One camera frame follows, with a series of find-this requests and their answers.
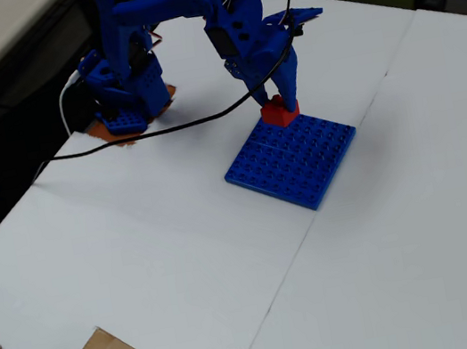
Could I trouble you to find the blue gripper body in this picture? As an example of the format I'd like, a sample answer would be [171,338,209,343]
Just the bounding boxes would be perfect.
[220,28,303,95]

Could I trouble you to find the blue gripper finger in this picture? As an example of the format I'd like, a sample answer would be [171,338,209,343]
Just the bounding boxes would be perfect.
[268,51,308,116]
[244,79,271,111]

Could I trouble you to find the red 2x2 building block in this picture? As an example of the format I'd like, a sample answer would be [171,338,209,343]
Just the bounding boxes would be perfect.
[257,90,302,132]

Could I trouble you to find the blue 8x8 building baseplate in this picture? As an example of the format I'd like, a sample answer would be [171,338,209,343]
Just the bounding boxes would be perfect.
[214,101,370,226]

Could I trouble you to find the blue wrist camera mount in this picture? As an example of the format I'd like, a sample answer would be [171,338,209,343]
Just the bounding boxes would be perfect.
[261,2,328,43]

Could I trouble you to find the black camera cable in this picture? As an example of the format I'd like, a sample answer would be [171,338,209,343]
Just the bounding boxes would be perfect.
[10,14,315,184]

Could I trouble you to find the white power cable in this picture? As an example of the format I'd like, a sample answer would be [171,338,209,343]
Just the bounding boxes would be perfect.
[53,69,91,137]

